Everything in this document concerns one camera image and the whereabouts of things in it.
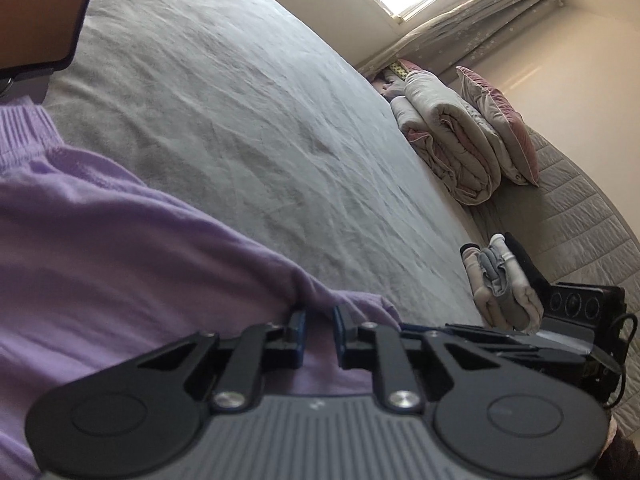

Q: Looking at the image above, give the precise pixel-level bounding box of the purple sweater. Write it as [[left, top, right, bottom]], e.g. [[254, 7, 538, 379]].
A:
[[0, 97, 401, 476]]

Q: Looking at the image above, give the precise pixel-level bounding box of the person's right forearm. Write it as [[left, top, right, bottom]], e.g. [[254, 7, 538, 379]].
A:
[[597, 410, 640, 480]]

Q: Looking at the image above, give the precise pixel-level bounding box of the grey white pillow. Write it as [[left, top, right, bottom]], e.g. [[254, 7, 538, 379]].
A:
[[462, 97, 526, 187]]

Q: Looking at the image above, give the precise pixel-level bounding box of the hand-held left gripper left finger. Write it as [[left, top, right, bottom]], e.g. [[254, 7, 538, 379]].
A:
[[135, 307, 307, 411]]

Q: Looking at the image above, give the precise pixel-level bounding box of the pink pillow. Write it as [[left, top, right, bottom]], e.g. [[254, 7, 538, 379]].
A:
[[455, 66, 541, 188]]

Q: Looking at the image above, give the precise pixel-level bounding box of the black smartphone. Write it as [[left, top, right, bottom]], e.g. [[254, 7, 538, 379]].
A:
[[0, 0, 103, 73]]

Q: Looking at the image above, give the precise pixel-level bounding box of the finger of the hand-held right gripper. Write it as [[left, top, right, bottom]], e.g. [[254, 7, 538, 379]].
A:
[[400, 322, 541, 356]]

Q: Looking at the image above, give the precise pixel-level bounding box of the patterned curtain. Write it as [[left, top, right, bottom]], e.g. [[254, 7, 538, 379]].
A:
[[357, 0, 566, 73]]

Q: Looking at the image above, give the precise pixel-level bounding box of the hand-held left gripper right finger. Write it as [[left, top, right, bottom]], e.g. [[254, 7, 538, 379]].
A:
[[332, 305, 501, 411]]

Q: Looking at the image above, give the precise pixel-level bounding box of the grey phone stand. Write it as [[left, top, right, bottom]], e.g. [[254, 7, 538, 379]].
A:
[[0, 67, 53, 106]]

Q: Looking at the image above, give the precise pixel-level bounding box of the white folded garment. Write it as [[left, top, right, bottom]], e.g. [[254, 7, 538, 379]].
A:
[[489, 233, 546, 335]]

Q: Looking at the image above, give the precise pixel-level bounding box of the folded grey pink comforter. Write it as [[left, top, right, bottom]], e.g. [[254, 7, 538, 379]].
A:
[[390, 70, 502, 207]]

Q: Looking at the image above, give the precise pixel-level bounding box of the grey quilted headboard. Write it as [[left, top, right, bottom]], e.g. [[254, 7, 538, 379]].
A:
[[470, 127, 640, 441]]

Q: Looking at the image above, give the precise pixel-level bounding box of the grey folded knit sweater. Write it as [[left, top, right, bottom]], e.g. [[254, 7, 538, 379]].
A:
[[476, 249, 526, 331]]

